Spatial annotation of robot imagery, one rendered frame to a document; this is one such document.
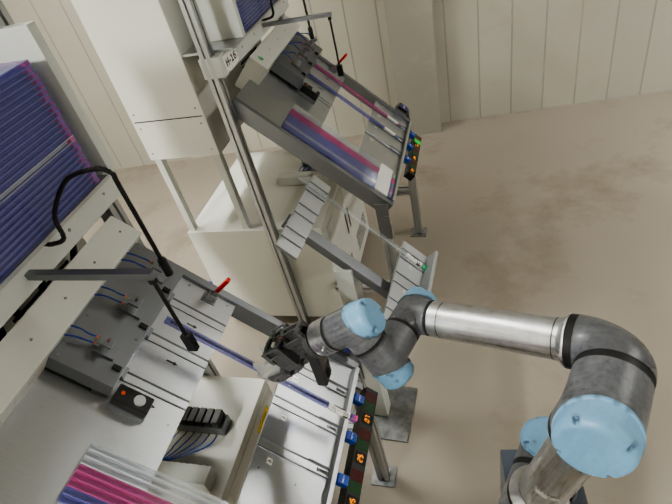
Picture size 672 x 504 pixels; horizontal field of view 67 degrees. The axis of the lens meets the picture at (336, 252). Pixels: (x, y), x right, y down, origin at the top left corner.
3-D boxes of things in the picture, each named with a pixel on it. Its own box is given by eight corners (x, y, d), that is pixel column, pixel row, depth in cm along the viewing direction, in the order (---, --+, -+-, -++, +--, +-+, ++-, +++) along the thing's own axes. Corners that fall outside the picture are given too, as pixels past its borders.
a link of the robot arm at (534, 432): (579, 452, 118) (586, 421, 109) (565, 505, 110) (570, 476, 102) (527, 432, 124) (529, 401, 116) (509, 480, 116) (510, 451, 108)
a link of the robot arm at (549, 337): (666, 304, 79) (399, 275, 110) (655, 356, 73) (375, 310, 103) (667, 354, 85) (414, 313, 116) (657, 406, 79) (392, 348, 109)
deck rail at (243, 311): (347, 372, 146) (359, 363, 142) (346, 378, 144) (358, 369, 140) (118, 248, 130) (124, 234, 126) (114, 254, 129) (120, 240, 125)
